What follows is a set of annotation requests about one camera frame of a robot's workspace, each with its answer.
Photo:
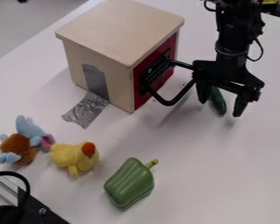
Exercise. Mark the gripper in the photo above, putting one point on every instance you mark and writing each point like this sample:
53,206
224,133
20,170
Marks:
224,73

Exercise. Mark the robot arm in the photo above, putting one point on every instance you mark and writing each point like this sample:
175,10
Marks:
236,26

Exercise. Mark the dark green toy cucumber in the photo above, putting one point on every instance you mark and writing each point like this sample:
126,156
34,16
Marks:
218,102

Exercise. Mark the wooden cabinet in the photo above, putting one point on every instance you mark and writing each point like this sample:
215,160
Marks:
119,43

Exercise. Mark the green toy pepper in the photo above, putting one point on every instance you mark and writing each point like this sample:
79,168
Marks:
130,183

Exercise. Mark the silver tape strip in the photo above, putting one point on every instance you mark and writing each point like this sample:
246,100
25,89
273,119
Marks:
87,108

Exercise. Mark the yellow plush chick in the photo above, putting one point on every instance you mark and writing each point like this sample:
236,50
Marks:
74,157

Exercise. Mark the brown and blue plush animal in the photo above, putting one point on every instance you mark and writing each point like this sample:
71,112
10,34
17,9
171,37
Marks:
21,145

